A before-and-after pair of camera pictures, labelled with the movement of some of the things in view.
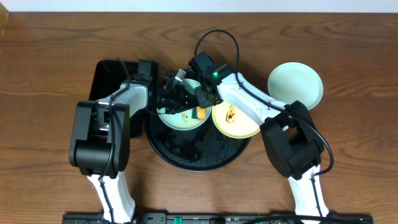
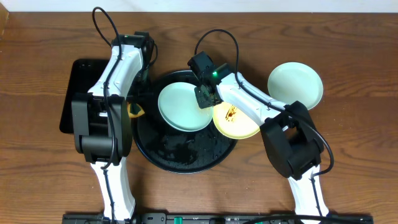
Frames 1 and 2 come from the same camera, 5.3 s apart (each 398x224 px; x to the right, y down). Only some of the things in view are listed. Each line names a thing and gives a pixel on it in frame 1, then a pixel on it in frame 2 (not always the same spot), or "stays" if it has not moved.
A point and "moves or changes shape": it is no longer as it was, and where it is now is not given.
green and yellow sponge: (198, 112) moves or changes shape
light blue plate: (183, 120) stays
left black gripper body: (173, 98) → (137, 101)
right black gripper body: (206, 100) stays
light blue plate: (296, 81) stays
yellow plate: (234, 122) stays
